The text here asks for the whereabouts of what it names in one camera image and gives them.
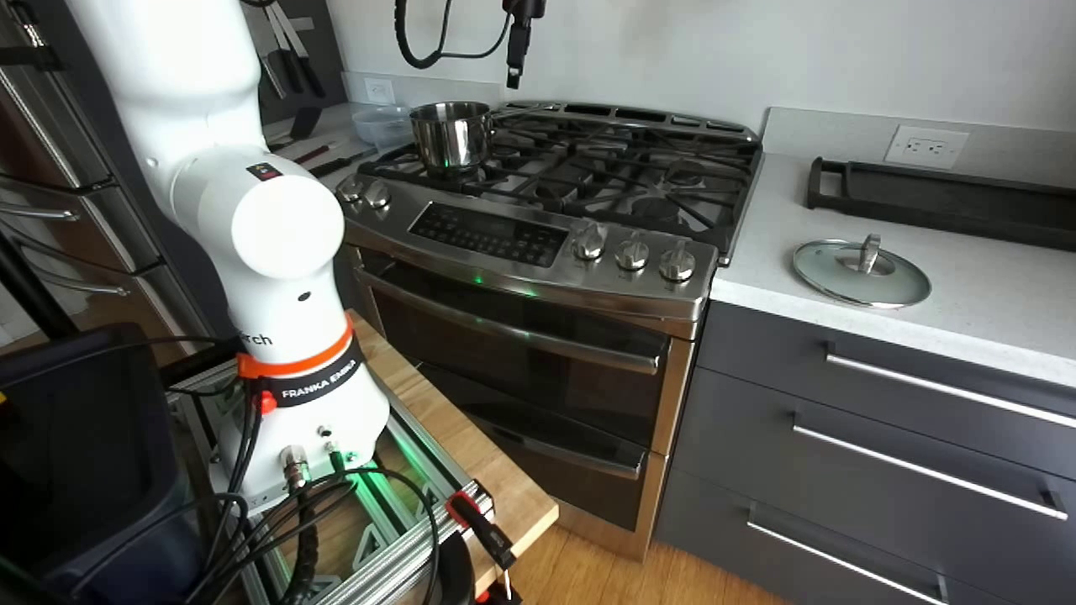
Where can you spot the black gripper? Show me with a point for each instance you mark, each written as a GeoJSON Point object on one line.
{"type": "Point", "coordinates": [527, 8]}

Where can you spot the silver steel pot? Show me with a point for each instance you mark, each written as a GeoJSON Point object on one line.
{"type": "Point", "coordinates": [453, 137]}

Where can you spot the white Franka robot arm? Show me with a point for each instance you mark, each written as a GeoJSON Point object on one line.
{"type": "Point", "coordinates": [247, 223]}

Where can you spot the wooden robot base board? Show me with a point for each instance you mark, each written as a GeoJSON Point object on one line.
{"type": "Point", "coordinates": [473, 448]}

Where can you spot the black cast iron stove grates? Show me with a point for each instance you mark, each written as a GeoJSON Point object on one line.
{"type": "Point", "coordinates": [617, 171]}

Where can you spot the silver stove knob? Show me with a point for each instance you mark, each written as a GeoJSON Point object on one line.
{"type": "Point", "coordinates": [589, 248]}
{"type": "Point", "coordinates": [676, 265]}
{"type": "Point", "coordinates": [378, 202]}
{"type": "Point", "coordinates": [634, 257]}
{"type": "Point", "coordinates": [355, 201]}

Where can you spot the glass pot lid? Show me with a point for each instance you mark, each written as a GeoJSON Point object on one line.
{"type": "Point", "coordinates": [861, 273]}

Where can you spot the clear glass bowl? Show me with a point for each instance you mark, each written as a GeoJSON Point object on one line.
{"type": "Point", "coordinates": [380, 122]}

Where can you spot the black knife rack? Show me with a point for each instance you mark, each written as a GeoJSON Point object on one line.
{"type": "Point", "coordinates": [304, 55]}

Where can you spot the black utensils on counter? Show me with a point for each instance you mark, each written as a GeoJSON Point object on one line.
{"type": "Point", "coordinates": [323, 157]}

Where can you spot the stainless steel gas range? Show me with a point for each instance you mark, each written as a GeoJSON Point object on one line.
{"type": "Point", "coordinates": [527, 338]}

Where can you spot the black rectangular tray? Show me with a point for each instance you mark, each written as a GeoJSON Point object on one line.
{"type": "Point", "coordinates": [951, 202]}

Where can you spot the red black clamp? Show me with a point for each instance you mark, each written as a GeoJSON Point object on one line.
{"type": "Point", "coordinates": [482, 527]}

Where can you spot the grey cabinet drawer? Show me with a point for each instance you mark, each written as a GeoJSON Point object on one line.
{"type": "Point", "coordinates": [896, 353]}
{"type": "Point", "coordinates": [783, 483]}
{"type": "Point", "coordinates": [717, 555]}

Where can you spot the dark blue bin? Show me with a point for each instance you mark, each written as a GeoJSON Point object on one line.
{"type": "Point", "coordinates": [77, 473]}

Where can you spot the white wall outlet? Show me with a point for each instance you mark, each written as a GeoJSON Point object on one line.
{"type": "Point", "coordinates": [926, 145]}

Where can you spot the aluminium extrusion frame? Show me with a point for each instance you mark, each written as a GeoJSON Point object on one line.
{"type": "Point", "coordinates": [380, 555]}

